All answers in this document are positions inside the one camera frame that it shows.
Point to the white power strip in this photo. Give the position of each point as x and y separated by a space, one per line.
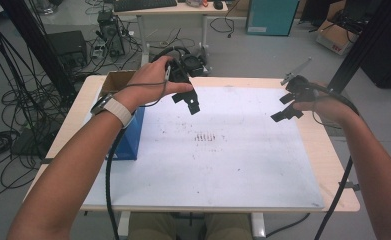
98 50

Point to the person's left leg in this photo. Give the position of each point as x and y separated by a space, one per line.
151 228

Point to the person's right leg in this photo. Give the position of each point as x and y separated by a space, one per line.
228 228

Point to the black computer tower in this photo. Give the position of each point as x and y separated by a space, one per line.
111 33

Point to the black keyboard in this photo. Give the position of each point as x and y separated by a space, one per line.
143 4

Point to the person's leg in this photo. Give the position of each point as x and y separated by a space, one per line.
228 228
151 228

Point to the light wooden table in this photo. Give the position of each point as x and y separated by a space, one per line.
243 81

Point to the blue cardboard box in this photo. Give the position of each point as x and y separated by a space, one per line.
133 140

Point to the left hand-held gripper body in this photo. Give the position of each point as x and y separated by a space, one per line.
189 66

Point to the teal cabinet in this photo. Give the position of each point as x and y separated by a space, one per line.
271 16

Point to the brown cardboard box red print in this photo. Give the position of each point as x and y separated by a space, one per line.
334 38

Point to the person's left hand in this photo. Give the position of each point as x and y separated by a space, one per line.
149 83

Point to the white table mat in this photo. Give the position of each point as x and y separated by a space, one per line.
233 160

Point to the black box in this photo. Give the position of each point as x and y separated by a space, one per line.
68 45

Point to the white desk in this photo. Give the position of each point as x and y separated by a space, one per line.
169 9

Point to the white wristwatch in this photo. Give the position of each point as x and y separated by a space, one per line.
119 111

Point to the person's right hand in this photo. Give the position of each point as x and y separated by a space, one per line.
333 108

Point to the black cabinet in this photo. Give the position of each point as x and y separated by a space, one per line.
388 56

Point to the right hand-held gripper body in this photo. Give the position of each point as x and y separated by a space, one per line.
303 88

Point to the black metal column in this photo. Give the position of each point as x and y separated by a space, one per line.
363 43
33 36

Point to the black computer mouse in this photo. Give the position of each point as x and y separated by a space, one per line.
218 5

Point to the dark grey floor pad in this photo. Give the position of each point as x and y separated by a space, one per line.
29 141

